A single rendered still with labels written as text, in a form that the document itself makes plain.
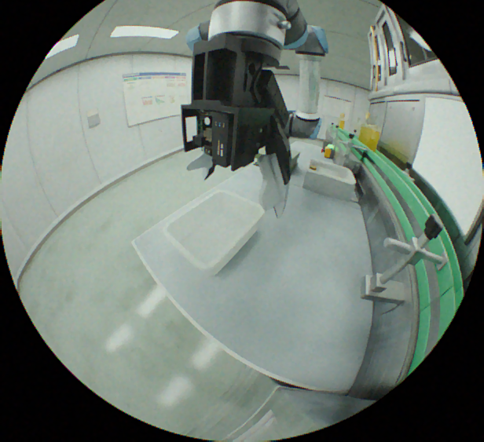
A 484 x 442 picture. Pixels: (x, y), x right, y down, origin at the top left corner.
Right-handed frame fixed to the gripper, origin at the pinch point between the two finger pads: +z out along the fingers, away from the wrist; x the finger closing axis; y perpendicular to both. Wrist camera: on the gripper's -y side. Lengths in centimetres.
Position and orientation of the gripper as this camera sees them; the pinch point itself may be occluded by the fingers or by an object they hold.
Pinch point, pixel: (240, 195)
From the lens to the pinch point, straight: 23.4
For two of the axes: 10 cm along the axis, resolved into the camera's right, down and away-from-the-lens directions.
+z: -1.0, 7.6, 6.5
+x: 8.2, 4.3, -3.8
